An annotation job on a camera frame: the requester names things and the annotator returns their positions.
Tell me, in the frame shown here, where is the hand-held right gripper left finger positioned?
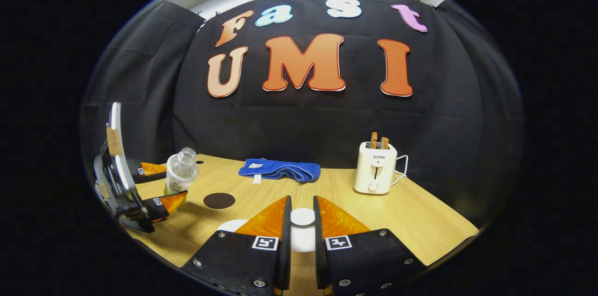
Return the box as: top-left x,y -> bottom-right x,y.
181,195 -> 293,296

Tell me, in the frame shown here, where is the dark brown round coaster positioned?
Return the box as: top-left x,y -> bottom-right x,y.
203,192 -> 236,210

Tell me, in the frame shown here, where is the blue towel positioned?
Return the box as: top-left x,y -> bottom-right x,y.
238,158 -> 321,183

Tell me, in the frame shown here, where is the white toaster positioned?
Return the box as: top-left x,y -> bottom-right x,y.
353,141 -> 398,195

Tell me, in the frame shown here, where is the white toaster cable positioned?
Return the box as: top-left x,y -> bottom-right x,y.
392,155 -> 409,187

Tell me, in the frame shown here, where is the clear water bottle green label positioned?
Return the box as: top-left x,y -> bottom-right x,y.
164,147 -> 199,195

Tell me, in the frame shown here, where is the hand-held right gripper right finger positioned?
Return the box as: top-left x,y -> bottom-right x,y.
313,195 -> 428,296

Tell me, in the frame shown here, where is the white teacup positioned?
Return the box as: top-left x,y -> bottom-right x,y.
217,219 -> 249,233

